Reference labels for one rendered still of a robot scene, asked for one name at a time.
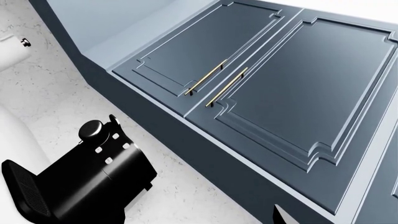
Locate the white rounded object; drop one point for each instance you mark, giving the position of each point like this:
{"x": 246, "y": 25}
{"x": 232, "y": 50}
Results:
{"x": 18, "y": 140}

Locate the white paper towel roll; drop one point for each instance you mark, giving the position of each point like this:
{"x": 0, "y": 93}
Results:
{"x": 12, "y": 53}

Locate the metal towel holder knob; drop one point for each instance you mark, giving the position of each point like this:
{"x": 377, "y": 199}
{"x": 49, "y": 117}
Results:
{"x": 25, "y": 42}

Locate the blue panelled cabinet door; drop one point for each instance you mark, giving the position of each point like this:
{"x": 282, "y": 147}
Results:
{"x": 202, "y": 46}
{"x": 387, "y": 198}
{"x": 298, "y": 98}

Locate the dark blue kitchen cabinet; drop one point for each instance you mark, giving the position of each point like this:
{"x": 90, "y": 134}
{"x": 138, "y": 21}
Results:
{"x": 174, "y": 130}

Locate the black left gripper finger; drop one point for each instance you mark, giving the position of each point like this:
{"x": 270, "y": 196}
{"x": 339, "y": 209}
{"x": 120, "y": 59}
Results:
{"x": 276, "y": 217}

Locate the black coffee machine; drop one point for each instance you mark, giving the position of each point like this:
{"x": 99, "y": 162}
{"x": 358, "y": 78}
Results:
{"x": 93, "y": 177}

